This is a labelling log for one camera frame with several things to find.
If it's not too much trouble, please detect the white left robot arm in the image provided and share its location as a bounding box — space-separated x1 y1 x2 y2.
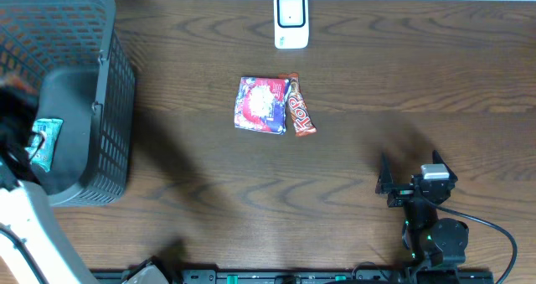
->
1 85 171 284

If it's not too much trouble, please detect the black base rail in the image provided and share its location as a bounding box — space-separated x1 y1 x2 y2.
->
91 268 495 284

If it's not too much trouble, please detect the red white snack bag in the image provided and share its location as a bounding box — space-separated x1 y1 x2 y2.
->
234 77 290 135

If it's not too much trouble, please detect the white barcode scanner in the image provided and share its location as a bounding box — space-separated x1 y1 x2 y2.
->
273 0 310 49

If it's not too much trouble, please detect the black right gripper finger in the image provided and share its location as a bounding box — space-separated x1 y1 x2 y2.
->
432 150 455 178
375 153 394 194

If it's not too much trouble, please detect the teal snack packet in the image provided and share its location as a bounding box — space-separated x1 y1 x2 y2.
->
25 118 64 173

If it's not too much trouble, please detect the small red white packet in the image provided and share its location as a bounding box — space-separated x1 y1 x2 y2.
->
1 74 39 96

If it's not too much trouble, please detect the orange chocolate bar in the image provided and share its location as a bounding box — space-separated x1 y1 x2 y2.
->
279 73 317 137

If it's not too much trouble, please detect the grey plastic mesh basket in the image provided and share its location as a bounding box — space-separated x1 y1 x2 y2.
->
1 0 136 207

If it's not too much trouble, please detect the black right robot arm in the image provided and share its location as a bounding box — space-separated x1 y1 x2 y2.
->
376 151 468 270

